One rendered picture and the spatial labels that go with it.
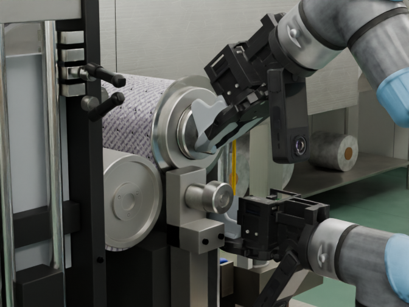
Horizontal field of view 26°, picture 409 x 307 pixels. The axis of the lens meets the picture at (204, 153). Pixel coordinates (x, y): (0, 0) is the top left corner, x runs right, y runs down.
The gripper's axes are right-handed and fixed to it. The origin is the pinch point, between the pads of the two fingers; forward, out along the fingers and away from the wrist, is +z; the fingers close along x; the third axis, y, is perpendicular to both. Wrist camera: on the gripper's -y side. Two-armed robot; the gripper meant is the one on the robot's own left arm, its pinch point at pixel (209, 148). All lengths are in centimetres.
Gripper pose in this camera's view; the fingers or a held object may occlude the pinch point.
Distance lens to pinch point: 115.8
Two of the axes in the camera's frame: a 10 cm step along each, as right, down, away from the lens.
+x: -6.8, 1.5, -7.2
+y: -4.6, -8.5, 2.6
